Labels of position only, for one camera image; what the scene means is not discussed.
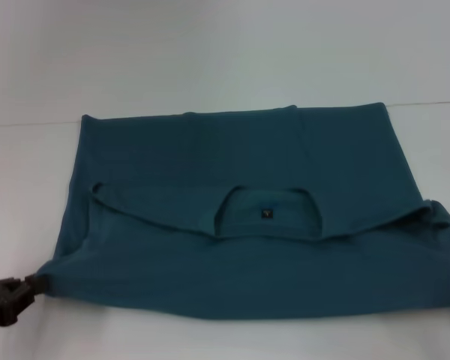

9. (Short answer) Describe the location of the teal T-shirt white print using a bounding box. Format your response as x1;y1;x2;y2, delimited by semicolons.
37;100;450;323

